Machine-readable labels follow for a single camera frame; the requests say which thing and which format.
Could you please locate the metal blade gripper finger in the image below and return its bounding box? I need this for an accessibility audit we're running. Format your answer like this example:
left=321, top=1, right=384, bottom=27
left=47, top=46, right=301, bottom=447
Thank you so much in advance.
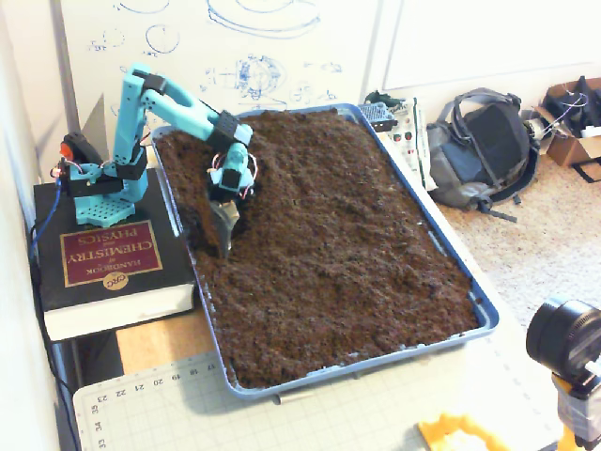
left=211, top=199, right=240, bottom=259

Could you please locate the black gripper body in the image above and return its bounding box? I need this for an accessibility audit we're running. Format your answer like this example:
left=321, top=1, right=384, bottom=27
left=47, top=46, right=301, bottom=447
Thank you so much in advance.
left=208, top=185, right=245, bottom=206

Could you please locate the brown soil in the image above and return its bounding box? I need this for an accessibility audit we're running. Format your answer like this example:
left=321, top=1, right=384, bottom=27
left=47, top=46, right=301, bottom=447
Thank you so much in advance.
left=153, top=107, right=480, bottom=390

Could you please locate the whiteboard with blue drawings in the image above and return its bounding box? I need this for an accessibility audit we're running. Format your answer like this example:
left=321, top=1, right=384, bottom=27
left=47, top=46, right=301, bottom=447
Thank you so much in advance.
left=58, top=0, right=381, bottom=128

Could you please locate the black perforated box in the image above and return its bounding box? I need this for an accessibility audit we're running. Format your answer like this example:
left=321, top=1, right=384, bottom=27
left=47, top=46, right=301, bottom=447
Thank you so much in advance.
left=359, top=101, right=398, bottom=133

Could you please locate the white potting soil bag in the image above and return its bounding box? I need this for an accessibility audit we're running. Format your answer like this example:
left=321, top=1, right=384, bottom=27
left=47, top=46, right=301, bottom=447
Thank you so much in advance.
left=375, top=96, right=438, bottom=192

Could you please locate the black chemistry physics handbook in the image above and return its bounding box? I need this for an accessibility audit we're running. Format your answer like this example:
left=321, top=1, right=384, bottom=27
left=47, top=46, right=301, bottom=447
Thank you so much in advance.
left=32, top=168, right=198, bottom=342

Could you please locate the short metal rod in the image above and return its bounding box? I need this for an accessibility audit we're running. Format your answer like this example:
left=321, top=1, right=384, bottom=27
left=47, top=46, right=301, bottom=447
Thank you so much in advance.
left=274, top=390, right=314, bottom=405

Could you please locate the grey cutting mat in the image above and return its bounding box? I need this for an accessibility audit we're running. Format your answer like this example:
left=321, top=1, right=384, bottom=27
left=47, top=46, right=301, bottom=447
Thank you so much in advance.
left=72, top=345, right=564, bottom=451

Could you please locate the grey backpack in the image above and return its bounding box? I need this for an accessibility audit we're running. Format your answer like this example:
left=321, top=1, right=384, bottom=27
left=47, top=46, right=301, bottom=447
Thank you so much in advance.
left=425, top=87, right=541, bottom=223

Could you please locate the blue plastic tray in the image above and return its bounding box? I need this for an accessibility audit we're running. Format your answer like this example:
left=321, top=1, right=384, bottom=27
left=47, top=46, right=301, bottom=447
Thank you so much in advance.
left=149, top=101, right=500, bottom=401

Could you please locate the blank white board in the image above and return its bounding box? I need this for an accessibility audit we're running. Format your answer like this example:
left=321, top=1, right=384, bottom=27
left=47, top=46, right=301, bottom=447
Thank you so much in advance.
left=380, top=0, right=601, bottom=91

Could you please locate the yellow plastic object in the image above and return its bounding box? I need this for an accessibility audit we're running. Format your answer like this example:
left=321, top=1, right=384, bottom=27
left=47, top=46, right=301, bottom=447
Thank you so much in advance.
left=417, top=412, right=511, bottom=451

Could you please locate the cardboard box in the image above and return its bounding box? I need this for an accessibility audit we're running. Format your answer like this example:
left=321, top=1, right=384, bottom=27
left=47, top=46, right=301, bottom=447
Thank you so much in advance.
left=534, top=77, right=601, bottom=182

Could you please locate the blue cable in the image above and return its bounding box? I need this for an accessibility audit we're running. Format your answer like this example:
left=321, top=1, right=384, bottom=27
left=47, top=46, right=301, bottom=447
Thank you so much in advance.
left=28, top=180, right=65, bottom=264

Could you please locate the black cable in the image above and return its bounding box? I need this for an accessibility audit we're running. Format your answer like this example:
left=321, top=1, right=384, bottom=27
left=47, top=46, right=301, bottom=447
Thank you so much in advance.
left=28, top=225, right=81, bottom=451

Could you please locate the black camera lens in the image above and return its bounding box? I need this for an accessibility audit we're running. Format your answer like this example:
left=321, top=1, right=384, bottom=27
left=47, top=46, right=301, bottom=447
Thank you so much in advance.
left=525, top=295, right=601, bottom=400

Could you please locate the yellow camera stand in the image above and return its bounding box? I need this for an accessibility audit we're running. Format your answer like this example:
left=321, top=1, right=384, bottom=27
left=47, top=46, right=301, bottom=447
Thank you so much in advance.
left=551, top=373, right=601, bottom=451

